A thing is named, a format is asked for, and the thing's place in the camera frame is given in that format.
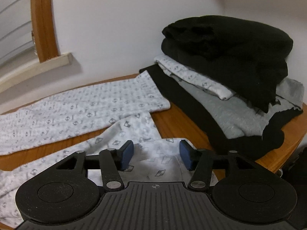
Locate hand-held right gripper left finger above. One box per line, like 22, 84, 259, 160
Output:
56, 140, 134, 192

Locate wooden window frame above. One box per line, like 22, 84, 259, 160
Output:
30, 0, 59, 64

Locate grey folded garment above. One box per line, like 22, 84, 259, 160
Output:
179, 77, 305, 139

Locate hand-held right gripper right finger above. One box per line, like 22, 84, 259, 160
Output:
179, 140, 256, 192

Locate black folded sweater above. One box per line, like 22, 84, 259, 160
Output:
162, 15, 294, 60

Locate clear plastic blind cord weight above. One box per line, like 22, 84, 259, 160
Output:
31, 30, 38, 54

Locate cream window sill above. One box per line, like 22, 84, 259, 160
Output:
0, 52, 73, 93

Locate white patterned pants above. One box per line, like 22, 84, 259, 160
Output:
0, 73, 217, 230

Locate black bag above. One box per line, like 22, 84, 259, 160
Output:
279, 146, 307, 230

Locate white window blinds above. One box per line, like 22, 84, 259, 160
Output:
0, 0, 40, 70

